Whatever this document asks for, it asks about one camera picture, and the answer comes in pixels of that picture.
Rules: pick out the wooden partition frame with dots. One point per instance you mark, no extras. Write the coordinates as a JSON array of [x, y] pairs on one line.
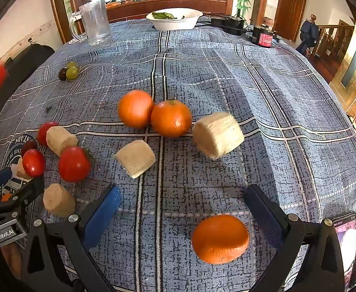
[[56, 6]]

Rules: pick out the black canister red label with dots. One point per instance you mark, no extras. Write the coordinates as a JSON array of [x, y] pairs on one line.
[[264, 38]]

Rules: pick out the red tomato with stem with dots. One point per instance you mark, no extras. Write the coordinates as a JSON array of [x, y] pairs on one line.
[[74, 164]]

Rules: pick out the large green grape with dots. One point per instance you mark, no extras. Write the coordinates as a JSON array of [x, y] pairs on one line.
[[72, 73]]

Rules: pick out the black leather sofa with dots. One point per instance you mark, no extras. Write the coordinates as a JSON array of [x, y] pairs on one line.
[[22, 64]]

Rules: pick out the gold framed panel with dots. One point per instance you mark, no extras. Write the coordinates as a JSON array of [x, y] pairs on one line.
[[353, 51]]

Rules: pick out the wooden door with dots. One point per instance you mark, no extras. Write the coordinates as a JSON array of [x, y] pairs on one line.
[[290, 9]]

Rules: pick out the green leafy vegetable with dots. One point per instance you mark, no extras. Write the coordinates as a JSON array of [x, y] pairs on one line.
[[162, 15]]

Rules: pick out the blue plaid tablecloth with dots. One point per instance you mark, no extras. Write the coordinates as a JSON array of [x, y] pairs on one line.
[[226, 82]]

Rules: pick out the black power adapter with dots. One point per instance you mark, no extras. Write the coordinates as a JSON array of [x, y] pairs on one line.
[[229, 24]]

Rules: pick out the orange with green stem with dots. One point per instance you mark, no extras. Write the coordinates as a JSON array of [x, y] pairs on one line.
[[171, 118]]

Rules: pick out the small green grape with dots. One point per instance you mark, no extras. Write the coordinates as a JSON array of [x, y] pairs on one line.
[[71, 64]]

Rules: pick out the wooden stair railing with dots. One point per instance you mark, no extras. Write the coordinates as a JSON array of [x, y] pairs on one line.
[[333, 39]]

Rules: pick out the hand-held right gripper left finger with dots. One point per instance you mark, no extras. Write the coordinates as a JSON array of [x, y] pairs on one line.
[[105, 213]]

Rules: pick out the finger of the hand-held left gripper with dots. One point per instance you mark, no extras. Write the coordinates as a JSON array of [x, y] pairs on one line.
[[25, 193], [0, 179]]

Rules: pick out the white bowl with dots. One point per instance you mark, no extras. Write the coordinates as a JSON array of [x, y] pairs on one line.
[[178, 23]]

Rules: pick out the smartphone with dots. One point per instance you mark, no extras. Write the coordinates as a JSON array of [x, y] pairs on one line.
[[347, 249]]

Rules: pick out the small sugarcane piece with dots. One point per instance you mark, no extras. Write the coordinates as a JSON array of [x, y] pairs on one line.
[[20, 171]]

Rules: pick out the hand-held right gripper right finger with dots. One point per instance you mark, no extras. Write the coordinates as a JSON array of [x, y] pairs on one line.
[[263, 216]]

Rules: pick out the dark red date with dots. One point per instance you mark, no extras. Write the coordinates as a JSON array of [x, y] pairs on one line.
[[29, 146]]

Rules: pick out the dark blue jacket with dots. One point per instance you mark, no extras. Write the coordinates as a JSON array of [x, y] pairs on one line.
[[307, 33]]

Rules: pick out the clear glass pitcher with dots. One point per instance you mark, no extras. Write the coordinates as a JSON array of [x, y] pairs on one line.
[[95, 21]]

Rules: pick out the dark purple grape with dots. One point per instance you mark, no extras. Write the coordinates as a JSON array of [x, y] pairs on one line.
[[63, 74]]

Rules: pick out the wooden counter cabinet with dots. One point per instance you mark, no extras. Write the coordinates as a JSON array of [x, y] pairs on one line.
[[165, 4]]

